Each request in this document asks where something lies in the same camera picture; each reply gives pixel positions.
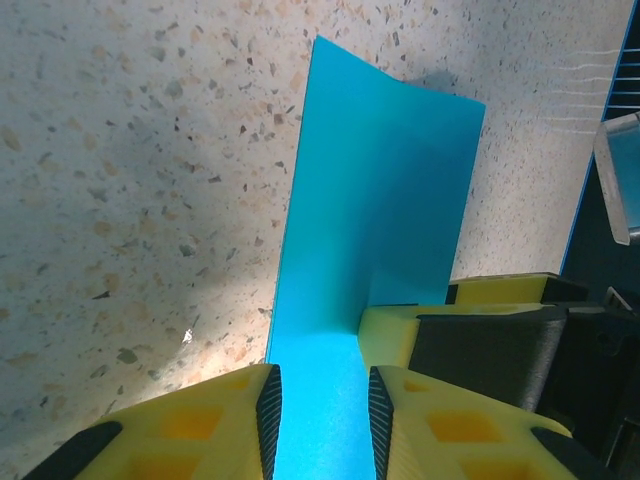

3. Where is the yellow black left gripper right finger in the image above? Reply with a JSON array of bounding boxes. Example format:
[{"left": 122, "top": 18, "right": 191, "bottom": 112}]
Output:
[{"left": 368, "top": 365, "right": 619, "bottom": 480}]

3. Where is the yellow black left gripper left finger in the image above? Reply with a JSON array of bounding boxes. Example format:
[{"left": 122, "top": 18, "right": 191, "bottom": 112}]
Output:
[{"left": 19, "top": 363, "right": 284, "bottom": 480}]

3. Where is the blue paper sheet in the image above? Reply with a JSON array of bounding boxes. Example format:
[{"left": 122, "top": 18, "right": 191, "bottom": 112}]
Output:
[{"left": 263, "top": 34, "right": 487, "bottom": 480}]

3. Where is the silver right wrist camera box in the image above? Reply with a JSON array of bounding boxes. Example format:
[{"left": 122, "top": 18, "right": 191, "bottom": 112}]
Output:
[{"left": 592, "top": 110, "right": 640, "bottom": 247}]

